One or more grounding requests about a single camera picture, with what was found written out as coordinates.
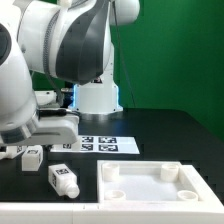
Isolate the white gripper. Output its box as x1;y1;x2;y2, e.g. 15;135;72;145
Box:
0;108;80;146

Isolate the white L-shaped obstacle frame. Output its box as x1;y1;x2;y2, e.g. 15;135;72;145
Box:
0;164;224;224

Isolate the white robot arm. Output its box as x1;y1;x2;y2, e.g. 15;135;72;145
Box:
0;0;140;146

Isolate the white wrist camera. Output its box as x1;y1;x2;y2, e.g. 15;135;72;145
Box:
35;91;57;107

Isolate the white square table top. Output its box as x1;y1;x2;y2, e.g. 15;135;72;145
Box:
97;160;199;202

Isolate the white marker sheet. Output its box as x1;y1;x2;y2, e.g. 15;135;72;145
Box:
51;135;139;154

